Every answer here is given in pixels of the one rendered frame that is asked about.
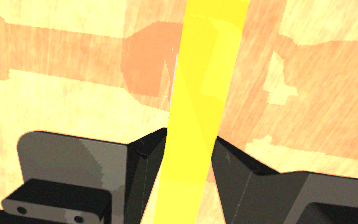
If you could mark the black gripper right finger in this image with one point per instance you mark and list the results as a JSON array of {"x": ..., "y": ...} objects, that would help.
[{"x": 251, "y": 192}]

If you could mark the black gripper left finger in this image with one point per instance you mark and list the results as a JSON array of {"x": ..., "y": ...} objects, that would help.
[{"x": 128, "y": 171}]

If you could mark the yellow bar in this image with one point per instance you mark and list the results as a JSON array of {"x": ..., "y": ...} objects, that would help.
[{"x": 209, "y": 44}]

